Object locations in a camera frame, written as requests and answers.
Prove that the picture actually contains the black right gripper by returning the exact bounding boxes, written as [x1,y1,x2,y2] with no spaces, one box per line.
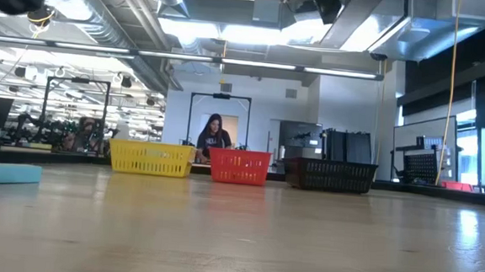
[293,0,348,26]

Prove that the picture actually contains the long teal block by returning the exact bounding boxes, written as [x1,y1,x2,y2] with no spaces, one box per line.
[0,163,43,188]

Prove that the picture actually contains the round black yellow reel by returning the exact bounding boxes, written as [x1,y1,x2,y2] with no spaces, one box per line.
[26,4,56,28]

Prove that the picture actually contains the long ceiling light bar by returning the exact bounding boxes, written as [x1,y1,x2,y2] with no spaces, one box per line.
[0,35,386,83]

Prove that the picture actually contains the black upright panels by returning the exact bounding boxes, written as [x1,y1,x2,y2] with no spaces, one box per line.
[322,127,375,165]

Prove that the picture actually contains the white partition board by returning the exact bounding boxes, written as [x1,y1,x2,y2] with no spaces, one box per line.
[390,112,461,186]

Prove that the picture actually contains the person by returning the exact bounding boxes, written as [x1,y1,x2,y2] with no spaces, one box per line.
[194,111,236,166]
[62,115,101,153]

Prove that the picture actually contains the black plastic basket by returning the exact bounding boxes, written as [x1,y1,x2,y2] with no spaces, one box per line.
[280,156,379,195]

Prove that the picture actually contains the black pegboard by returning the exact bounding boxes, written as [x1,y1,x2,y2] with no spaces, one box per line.
[401,150,441,186]

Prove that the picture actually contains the red plastic basket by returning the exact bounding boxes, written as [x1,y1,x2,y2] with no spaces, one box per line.
[206,147,273,188]

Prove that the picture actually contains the yellow plastic basket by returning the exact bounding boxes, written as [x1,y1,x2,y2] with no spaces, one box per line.
[107,138,197,179]

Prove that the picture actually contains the red bin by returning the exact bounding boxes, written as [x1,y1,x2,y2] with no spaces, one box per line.
[440,179,475,193]

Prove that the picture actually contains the ribbed silver round duct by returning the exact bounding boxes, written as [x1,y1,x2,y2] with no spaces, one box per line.
[11,0,176,94]

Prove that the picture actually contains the silver air duct housing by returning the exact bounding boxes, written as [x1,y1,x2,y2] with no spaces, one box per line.
[367,0,485,67]

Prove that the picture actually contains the black gantry frame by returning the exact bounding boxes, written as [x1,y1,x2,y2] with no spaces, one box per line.
[185,91,253,151]
[40,75,113,154]

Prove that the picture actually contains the yellow hanging cable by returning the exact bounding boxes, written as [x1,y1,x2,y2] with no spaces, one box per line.
[434,0,463,187]

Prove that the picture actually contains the black aluminium table frame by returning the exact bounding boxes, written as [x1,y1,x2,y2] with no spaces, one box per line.
[0,147,485,206]

